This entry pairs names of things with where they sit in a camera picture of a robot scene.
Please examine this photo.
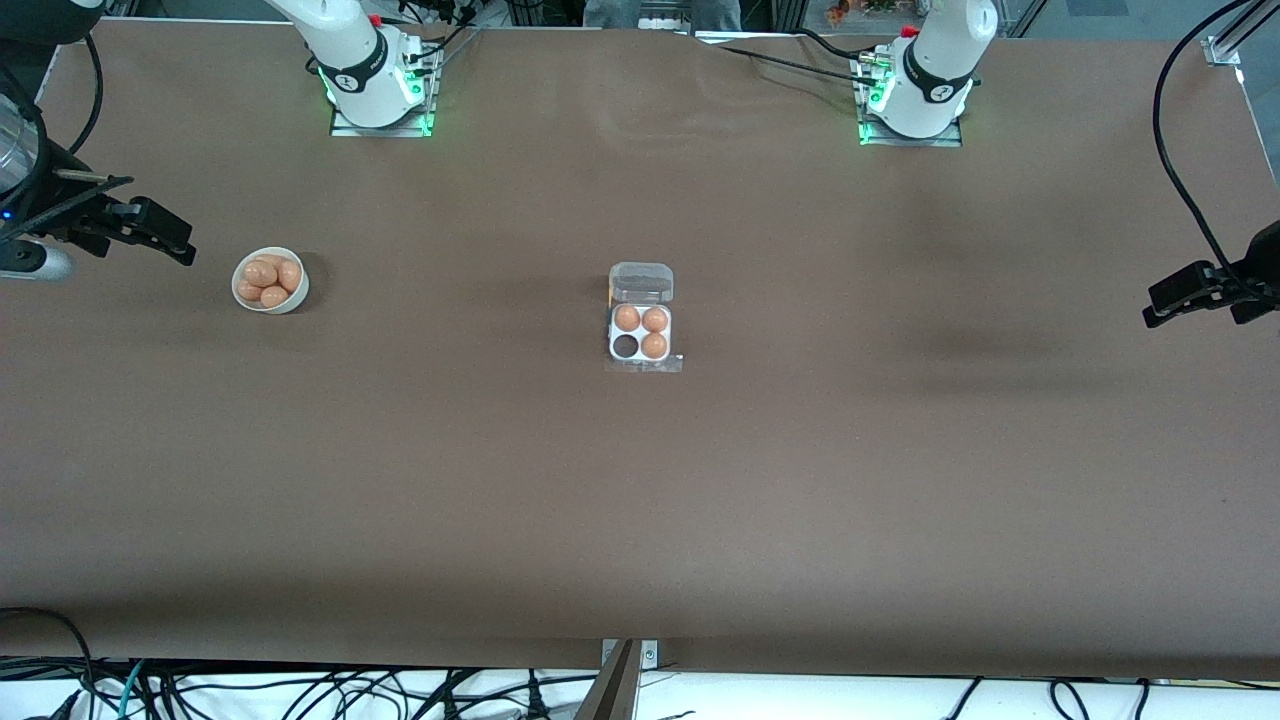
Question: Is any clear plastic egg box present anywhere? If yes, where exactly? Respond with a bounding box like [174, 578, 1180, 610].
[605, 262, 684, 374]

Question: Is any white ceramic bowl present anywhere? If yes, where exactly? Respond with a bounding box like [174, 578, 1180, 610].
[231, 246, 310, 315]

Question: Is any brown table cover sheet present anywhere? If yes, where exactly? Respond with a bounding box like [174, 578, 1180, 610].
[0, 18, 1280, 683]

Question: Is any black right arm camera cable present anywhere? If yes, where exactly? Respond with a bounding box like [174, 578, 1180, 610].
[0, 33, 104, 236]

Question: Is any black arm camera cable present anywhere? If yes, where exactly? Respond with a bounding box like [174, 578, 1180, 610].
[1151, 0, 1280, 301]
[0, 33, 104, 236]

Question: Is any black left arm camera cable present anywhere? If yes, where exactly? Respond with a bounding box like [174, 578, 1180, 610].
[1151, 0, 1280, 301]

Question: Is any aluminium frame post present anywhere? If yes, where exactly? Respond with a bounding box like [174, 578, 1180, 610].
[1205, 0, 1280, 67]

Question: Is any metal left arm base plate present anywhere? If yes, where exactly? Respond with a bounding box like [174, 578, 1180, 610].
[857, 55, 964, 150]

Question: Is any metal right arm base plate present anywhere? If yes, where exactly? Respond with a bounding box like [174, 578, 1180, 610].
[330, 45, 438, 139]

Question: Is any black base power cable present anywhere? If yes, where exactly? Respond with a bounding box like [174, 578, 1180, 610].
[715, 44, 881, 87]
[403, 0, 483, 65]
[797, 28, 886, 63]

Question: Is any black looped floor cable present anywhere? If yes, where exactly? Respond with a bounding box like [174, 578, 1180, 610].
[0, 606, 97, 706]

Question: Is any thick black cable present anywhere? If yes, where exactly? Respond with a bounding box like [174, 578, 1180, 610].
[408, 668, 483, 720]

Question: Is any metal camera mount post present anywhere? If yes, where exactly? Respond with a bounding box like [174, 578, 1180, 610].
[573, 638, 659, 720]

